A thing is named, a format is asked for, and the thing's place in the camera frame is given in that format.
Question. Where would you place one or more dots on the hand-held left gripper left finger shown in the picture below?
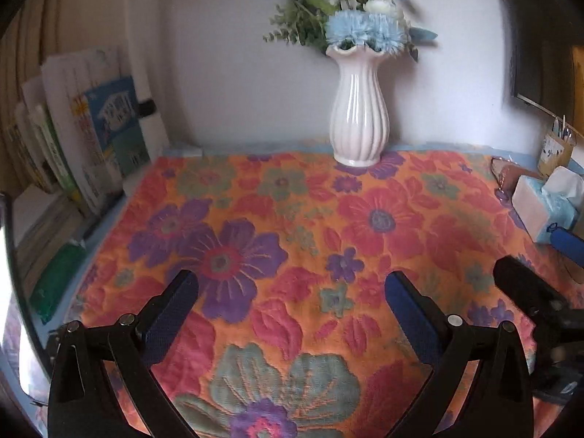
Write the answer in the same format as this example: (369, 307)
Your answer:
(169, 321)

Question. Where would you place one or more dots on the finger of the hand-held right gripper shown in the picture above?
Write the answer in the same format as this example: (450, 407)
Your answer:
(570, 244)
(520, 283)

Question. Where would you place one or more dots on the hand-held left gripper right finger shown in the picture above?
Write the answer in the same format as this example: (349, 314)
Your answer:
(410, 317)

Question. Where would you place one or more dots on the light blue tissue box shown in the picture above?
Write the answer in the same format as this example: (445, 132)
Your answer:
(540, 210)

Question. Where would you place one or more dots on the brown pouch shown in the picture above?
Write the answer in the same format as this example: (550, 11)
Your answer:
(520, 178)

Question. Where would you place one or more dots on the cardboard pen holder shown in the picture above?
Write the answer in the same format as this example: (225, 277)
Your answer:
(554, 150)

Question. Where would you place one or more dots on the green flat packet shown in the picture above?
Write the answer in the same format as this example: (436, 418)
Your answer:
(57, 283)

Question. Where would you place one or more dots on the wooden cabinet panel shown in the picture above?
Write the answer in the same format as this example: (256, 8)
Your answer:
(578, 91)

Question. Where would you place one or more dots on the floral woven blanket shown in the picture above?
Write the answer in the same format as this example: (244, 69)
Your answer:
(283, 219)

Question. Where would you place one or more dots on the stack of papers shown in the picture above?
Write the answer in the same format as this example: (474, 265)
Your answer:
(41, 228)

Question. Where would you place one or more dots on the white bookend panel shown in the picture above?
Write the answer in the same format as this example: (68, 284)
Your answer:
(155, 132)

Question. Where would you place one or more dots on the row of books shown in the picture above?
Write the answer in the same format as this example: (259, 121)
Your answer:
(91, 132)

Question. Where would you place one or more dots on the white ribbed vase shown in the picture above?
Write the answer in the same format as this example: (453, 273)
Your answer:
(358, 109)

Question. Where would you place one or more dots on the black monitor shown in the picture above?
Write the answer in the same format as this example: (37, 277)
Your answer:
(534, 32)

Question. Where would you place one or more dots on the artificial blue flower bouquet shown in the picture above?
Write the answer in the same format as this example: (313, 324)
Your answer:
(360, 23)

